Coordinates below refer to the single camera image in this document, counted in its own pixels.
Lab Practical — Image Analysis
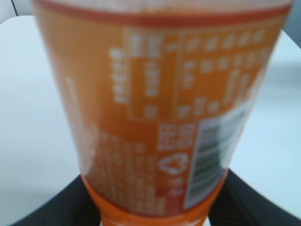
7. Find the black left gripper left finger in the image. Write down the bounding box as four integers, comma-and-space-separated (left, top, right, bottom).
12, 176, 101, 226

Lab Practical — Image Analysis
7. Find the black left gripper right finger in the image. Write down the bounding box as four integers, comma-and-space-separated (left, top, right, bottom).
209, 170, 297, 226

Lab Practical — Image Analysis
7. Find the orange Mirinda soda bottle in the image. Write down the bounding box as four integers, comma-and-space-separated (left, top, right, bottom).
33, 0, 293, 226

